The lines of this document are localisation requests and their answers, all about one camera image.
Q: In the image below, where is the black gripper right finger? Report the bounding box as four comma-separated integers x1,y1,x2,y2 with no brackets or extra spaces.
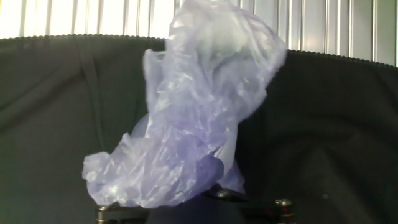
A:
201,184,295,224

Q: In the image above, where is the black t-shirt with blue print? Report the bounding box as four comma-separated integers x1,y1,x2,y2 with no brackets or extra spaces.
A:
0,33,398,224

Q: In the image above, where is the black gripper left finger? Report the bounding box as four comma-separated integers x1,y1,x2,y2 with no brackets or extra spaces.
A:
95,201,152,224

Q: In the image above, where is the purple translucent plastic bag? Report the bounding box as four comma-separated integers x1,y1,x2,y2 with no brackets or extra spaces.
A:
81,0,289,209

